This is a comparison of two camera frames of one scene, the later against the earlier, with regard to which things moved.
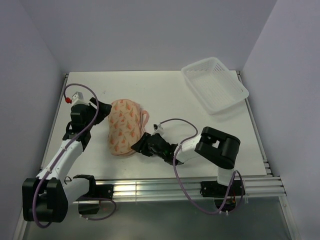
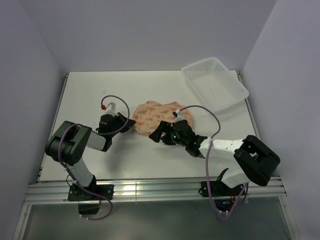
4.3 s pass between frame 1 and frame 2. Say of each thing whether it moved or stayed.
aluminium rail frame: stayed
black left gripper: moved
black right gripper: moved
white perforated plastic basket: stayed
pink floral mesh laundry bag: moved
